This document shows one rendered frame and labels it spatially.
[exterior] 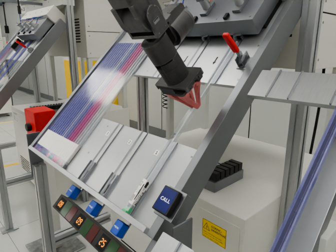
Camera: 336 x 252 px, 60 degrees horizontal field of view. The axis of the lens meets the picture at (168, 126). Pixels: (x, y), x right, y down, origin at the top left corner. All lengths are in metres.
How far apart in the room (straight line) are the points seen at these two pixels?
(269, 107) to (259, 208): 1.77
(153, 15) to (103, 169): 0.42
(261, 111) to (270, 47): 1.91
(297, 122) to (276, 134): 1.72
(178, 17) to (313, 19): 0.39
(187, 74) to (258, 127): 2.09
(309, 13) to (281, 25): 0.12
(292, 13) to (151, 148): 0.50
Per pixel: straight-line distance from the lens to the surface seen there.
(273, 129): 2.62
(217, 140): 0.63
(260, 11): 0.80
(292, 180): 0.96
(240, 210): 0.89
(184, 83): 0.62
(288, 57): 1.05
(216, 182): 0.95
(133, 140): 0.77
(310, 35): 0.88
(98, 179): 0.78
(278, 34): 0.79
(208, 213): 0.92
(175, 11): 0.63
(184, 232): 0.57
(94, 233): 0.73
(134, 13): 0.54
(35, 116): 1.47
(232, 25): 0.81
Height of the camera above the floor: 1.07
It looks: 15 degrees down
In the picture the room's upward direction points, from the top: straight up
